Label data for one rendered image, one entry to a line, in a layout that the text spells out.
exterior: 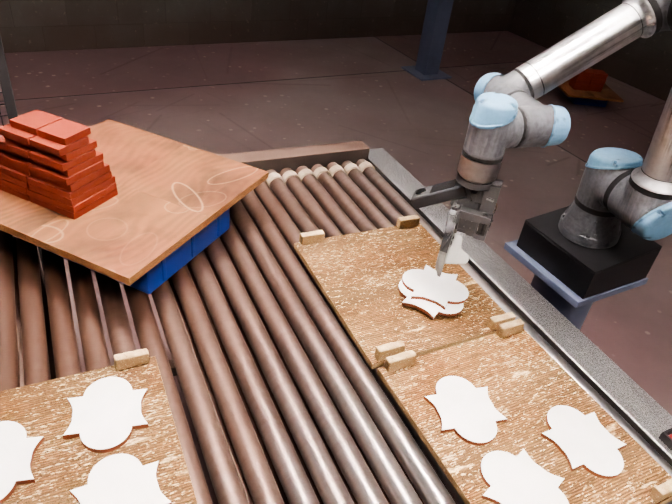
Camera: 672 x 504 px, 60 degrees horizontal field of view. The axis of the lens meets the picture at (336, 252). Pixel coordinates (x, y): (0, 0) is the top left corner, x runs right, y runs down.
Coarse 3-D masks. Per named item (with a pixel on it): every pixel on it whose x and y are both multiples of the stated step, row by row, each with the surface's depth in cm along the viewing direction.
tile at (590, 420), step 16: (560, 416) 104; (576, 416) 104; (592, 416) 105; (544, 432) 101; (560, 432) 101; (576, 432) 101; (592, 432) 102; (608, 432) 102; (560, 448) 98; (576, 448) 99; (592, 448) 99; (608, 448) 99; (576, 464) 96; (592, 464) 96; (608, 464) 97
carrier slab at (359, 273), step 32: (320, 256) 136; (352, 256) 137; (384, 256) 139; (416, 256) 140; (320, 288) 128; (352, 288) 128; (384, 288) 129; (480, 288) 133; (352, 320) 120; (384, 320) 121; (416, 320) 122; (448, 320) 123; (480, 320) 124; (416, 352) 114
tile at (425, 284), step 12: (408, 276) 129; (420, 276) 130; (432, 276) 130; (444, 276) 131; (456, 276) 131; (408, 288) 127; (420, 288) 126; (432, 288) 127; (444, 288) 127; (456, 288) 128; (432, 300) 124; (444, 300) 124; (456, 300) 124
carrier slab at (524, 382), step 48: (528, 336) 121; (384, 384) 108; (432, 384) 108; (480, 384) 109; (528, 384) 110; (576, 384) 112; (432, 432) 99; (528, 432) 101; (624, 432) 104; (480, 480) 92; (576, 480) 94; (624, 480) 95
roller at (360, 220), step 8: (312, 168) 176; (320, 168) 174; (320, 176) 172; (328, 176) 171; (328, 184) 169; (336, 184) 168; (328, 192) 168; (336, 192) 165; (344, 192) 165; (336, 200) 164; (344, 200) 162; (352, 200) 162; (344, 208) 160; (352, 208) 158; (352, 216) 157; (360, 216) 155; (360, 224) 154; (368, 224) 153
